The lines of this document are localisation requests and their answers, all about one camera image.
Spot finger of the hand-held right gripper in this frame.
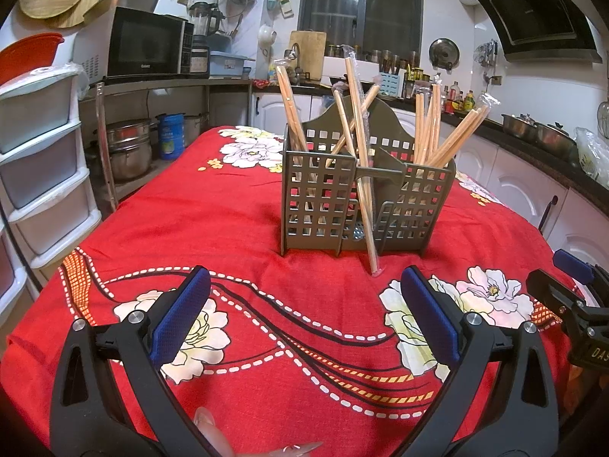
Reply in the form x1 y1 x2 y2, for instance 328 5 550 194
526 270 588 324
553 249 603 296

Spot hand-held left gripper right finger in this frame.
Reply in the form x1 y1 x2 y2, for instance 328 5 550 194
400 265 560 457

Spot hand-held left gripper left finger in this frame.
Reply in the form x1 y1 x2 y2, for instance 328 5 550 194
50 267 212 457

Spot grey plastic grid utensil holder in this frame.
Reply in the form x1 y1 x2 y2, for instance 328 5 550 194
280 96 456 258

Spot bunch of chopsticks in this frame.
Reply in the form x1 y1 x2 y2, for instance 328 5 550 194
273 44 491 277

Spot hanging metal utensils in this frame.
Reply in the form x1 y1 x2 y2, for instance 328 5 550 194
474 40 498 67

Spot person's left hand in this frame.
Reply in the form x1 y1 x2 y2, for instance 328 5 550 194
194 407 324 457

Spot red floral blanket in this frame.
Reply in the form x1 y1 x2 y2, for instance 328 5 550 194
7 125 579 443

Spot clear plastic bag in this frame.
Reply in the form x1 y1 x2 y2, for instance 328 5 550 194
573 126 609 182

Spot steel pot with lid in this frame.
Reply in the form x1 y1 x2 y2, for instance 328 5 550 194
535 121 579 158

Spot steel bowl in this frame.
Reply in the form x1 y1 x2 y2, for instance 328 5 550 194
501 113 538 136

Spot large steel steamer pot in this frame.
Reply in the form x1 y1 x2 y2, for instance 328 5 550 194
97 119 158 182

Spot white plastic drawer unit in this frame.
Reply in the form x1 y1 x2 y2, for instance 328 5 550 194
0 64 103 267
0 219 27 315

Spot blue canister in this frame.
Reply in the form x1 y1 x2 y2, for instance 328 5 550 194
157 113 186 160

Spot cluster of condiment bottles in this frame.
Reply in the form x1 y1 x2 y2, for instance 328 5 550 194
440 81 477 112

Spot wooden storage shelf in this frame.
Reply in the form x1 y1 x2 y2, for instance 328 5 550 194
78 74 253 210

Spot white and blue knife block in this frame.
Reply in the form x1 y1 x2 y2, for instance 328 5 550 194
378 69 407 98

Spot black spice rack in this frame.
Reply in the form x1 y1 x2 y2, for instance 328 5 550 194
404 64 434 98

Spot dark pot lid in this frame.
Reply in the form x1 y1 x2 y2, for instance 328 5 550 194
429 38 460 70

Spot black range hood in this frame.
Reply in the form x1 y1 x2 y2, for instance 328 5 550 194
469 0 603 62

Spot blue dish basin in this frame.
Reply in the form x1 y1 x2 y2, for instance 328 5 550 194
209 51 255 77

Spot row of windowsill jars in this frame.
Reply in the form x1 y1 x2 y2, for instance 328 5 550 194
326 43 422 65

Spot white countertop box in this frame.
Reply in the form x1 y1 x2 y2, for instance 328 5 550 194
324 56 381 79

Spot black and white microwave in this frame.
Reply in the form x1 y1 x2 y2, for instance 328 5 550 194
71 6 196 79

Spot metal sink faucet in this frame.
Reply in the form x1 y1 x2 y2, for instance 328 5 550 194
285 43 305 81

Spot wooden cutting board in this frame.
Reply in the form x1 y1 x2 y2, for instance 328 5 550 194
289 30 327 79

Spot black blender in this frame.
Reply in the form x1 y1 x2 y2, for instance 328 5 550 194
188 2 224 74

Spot red plastic basin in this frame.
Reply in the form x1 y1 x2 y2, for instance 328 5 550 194
0 32 65 86

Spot dark framed window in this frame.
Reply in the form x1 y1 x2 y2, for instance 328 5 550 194
297 0 424 58

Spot hanging wall basket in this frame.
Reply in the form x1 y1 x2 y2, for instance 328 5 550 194
266 0 296 20

